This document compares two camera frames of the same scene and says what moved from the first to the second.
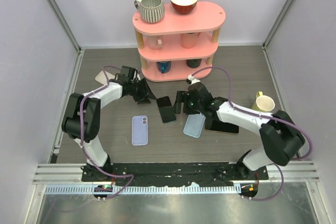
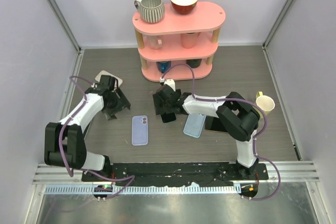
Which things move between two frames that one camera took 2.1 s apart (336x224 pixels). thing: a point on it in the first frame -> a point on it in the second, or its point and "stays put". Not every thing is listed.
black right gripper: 182,97 -> 157,102
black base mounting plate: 211,173 stays put
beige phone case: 101,77 stays put
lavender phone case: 139,132 stays put
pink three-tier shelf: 180,45 stays put
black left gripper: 146,93 -> 122,100
